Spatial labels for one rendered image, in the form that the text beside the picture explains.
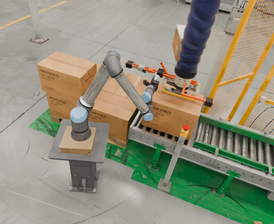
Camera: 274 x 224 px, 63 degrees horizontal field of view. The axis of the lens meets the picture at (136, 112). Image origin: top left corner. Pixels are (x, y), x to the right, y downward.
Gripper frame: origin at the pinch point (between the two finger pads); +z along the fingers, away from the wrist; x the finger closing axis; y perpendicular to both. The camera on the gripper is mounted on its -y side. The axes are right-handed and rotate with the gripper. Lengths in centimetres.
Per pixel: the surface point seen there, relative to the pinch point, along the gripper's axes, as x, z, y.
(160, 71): 1.1, 14.2, 2.5
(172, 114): -34.1, -5.3, 28.0
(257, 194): -120, -1, 158
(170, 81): -5.7, 11.8, 15.0
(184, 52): 32.7, 5.5, 21.3
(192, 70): 17.7, 5.3, 34.1
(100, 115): -74, -5, -59
